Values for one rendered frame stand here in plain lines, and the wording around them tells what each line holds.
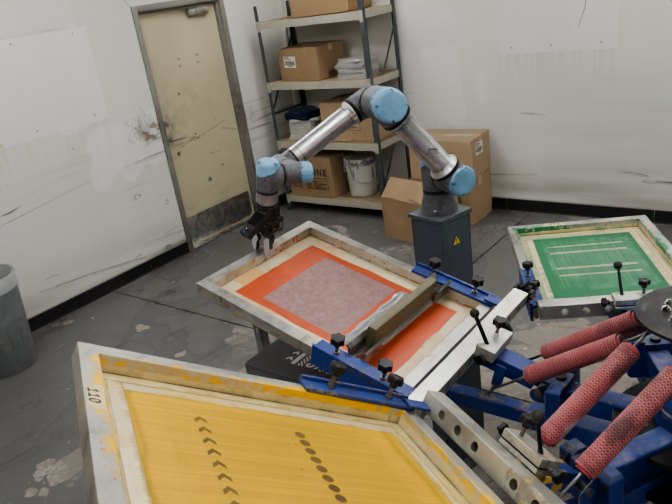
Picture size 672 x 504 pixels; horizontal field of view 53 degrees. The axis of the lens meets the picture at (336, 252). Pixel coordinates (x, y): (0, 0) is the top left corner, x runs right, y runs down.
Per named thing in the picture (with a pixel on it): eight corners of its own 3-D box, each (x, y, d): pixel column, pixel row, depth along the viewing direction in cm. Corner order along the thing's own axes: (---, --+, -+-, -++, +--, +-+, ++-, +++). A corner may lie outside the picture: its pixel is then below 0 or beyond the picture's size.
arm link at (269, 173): (285, 164, 219) (260, 166, 216) (283, 194, 225) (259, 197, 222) (277, 154, 225) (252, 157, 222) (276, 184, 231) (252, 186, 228)
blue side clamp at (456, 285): (408, 284, 235) (411, 267, 232) (416, 278, 239) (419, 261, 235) (486, 319, 221) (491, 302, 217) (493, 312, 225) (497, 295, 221)
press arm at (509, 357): (474, 362, 194) (477, 348, 192) (483, 352, 199) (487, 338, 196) (530, 389, 186) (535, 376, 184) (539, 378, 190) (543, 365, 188)
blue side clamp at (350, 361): (310, 363, 196) (311, 344, 192) (320, 354, 199) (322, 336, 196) (397, 412, 182) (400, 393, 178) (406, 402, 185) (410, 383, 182)
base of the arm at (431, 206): (438, 201, 281) (436, 179, 277) (466, 208, 270) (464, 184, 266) (412, 212, 273) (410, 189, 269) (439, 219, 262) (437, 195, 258)
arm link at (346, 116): (364, 76, 247) (260, 157, 240) (378, 78, 237) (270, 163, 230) (379, 102, 252) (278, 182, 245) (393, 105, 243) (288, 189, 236)
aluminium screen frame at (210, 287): (196, 292, 219) (196, 283, 217) (308, 228, 260) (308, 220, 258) (401, 407, 182) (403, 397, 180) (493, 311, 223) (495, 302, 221)
